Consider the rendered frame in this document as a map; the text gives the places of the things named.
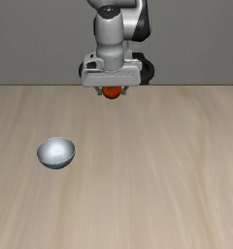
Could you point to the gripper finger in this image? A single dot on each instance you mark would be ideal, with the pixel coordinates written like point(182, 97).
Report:
point(99, 90)
point(124, 89)

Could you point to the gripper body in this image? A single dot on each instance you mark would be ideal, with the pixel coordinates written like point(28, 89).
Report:
point(110, 77)

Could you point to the red tomato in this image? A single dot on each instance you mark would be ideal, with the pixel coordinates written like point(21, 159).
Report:
point(112, 92)

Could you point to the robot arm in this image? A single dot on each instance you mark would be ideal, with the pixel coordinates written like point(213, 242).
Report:
point(109, 29)

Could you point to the grey bowl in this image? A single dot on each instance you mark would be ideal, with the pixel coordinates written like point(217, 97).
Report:
point(56, 152)

